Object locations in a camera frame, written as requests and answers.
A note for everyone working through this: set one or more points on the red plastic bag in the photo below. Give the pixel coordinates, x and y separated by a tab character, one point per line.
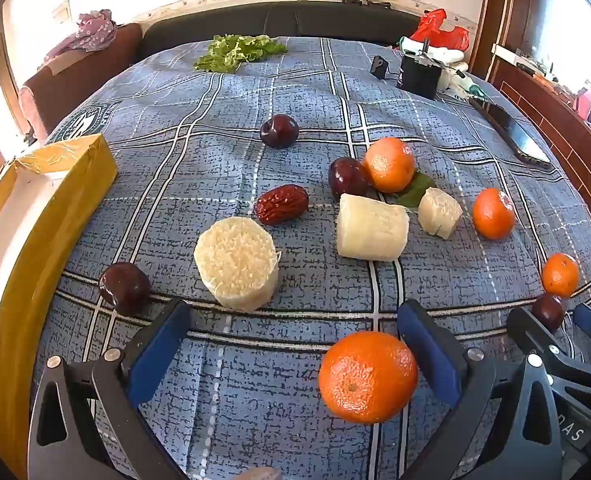
440	30

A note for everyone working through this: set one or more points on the red date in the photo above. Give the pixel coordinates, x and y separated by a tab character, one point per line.
281	204

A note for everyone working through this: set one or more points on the black box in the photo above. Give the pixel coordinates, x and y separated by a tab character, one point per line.
418	77

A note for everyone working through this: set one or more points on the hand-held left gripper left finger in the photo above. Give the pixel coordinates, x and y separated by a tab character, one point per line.
156	355

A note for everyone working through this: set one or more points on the wooden side shelf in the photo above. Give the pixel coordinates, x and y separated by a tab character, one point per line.
565	130

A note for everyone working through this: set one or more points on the long peeled sugarcane piece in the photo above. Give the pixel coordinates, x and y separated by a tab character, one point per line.
372	227

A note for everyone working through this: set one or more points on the dark purple plum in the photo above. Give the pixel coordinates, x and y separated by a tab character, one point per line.
548	312
279	130
124	288
346	177

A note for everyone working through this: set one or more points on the black sofa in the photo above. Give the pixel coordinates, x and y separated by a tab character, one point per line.
275	20

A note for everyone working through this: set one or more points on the wooden glass doors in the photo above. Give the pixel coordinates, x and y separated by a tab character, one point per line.
5	80

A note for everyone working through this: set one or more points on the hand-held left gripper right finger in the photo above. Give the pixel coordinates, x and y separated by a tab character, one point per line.
428	350

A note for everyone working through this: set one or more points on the yellow cardboard tray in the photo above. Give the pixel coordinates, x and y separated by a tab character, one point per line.
5	285

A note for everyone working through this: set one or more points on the orange with green leaf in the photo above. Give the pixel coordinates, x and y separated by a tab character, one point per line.
389	164

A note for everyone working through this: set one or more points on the small peeled sugarcane piece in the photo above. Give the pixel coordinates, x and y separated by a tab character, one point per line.
439	211

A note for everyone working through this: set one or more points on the small orange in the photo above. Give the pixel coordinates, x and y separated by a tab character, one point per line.
494	213
560	275

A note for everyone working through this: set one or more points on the large orange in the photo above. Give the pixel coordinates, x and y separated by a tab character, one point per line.
368	377

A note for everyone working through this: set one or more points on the green lettuce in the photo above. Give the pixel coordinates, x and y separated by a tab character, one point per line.
240	50

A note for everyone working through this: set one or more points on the green leaf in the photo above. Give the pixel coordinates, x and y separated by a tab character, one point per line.
419	189

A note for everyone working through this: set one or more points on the black smartphone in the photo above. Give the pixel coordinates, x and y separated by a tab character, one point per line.
510	130

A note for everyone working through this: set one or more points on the round peeled sugarcane piece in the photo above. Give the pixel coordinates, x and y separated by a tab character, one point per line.
236	263

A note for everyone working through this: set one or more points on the brown armchair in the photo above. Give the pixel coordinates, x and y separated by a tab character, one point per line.
75	75

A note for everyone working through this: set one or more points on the purple floral cloth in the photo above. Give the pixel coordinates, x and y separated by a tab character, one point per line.
93	30

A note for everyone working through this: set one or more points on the wooden door frame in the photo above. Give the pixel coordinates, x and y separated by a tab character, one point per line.
505	10

